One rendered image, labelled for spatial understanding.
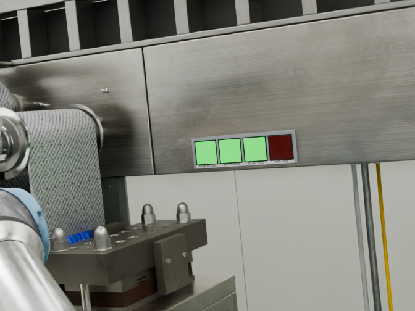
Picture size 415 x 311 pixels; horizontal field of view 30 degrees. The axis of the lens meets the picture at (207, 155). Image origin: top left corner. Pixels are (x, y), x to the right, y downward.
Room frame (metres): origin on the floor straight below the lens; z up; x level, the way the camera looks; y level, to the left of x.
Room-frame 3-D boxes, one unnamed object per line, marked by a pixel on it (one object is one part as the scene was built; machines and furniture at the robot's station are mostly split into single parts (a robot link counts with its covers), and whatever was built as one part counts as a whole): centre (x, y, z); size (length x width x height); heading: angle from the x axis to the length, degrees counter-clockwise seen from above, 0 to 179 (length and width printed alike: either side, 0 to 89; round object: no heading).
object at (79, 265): (1.64, 0.18, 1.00); 0.40 x 0.16 x 0.06; 152
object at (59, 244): (1.52, 0.31, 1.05); 0.04 x 0.04 x 0.04
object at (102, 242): (1.48, 0.22, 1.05); 0.04 x 0.04 x 0.04
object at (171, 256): (1.61, 0.09, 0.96); 0.10 x 0.03 x 0.11; 152
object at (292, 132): (1.69, -0.08, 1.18); 0.25 x 0.01 x 0.07; 62
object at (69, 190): (1.67, 0.31, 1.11); 0.23 x 0.01 x 0.18; 152
